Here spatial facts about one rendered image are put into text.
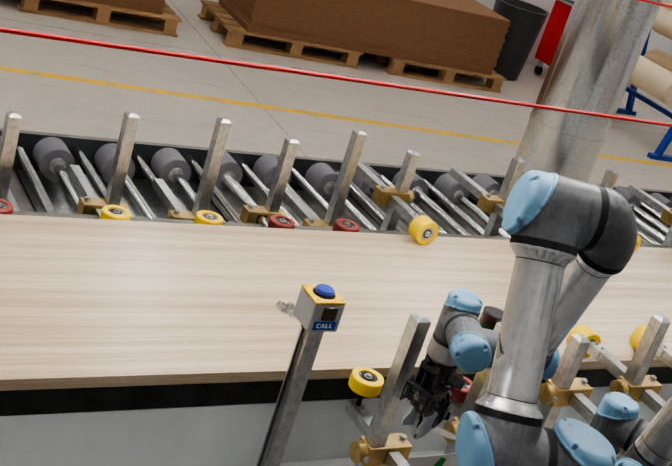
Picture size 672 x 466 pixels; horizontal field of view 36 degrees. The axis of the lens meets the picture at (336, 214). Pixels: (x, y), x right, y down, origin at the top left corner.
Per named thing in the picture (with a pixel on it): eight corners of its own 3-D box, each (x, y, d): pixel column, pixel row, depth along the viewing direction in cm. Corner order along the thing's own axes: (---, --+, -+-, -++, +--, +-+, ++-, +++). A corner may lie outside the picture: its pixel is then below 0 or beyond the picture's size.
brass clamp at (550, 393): (587, 406, 260) (595, 390, 258) (547, 409, 253) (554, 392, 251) (572, 392, 265) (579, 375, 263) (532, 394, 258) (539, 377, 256)
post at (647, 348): (599, 471, 279) (672, 319, 261) (590, 472, 277) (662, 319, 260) (591, 463, 282) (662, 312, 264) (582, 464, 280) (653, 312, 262)
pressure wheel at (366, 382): (373, 412, 253) (388, 372, 249) (366, 428, 245) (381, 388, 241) (342, 400, 254) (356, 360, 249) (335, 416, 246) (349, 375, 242)
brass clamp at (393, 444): (407, 465, 239) (414, 447, 237) (357, 470, 232) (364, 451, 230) (394, 448, 244) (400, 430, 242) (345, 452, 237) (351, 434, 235)
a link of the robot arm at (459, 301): (453, 302, 208) (445, 282, 216) (435, 348, 212) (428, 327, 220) (489, 310, 209) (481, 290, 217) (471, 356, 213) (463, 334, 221)
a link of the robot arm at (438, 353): (445, 327, 222) (475, 348, 217) (438, 346, 223) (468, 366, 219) (425, 334, 216) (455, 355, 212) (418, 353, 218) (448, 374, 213)
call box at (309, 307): (336, 335, 209) (347, 302, 206) (305, 335, 205) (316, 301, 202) (320, 316, 214) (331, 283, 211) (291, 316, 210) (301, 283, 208)
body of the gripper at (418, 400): (397, 401, 221) (414, 353, 217) (420, 391, 228) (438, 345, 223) (424, 421, 217) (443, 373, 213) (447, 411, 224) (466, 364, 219)
